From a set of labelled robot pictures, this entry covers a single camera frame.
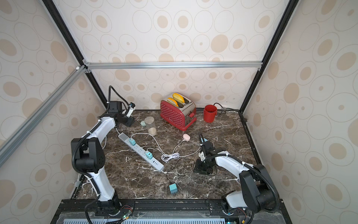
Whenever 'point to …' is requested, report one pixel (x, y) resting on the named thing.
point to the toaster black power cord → (224, 108)
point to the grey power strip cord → (79, 177)
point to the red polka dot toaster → (180, 116)
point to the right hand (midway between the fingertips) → (199, 170)
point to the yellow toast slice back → (178, 97)
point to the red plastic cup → (209, 112)
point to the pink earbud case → (186, 137)
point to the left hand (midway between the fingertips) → (133, 115)
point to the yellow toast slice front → (172, 101)
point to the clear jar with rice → (150, 125)
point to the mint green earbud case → (143, 123)
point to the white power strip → (141, 152)
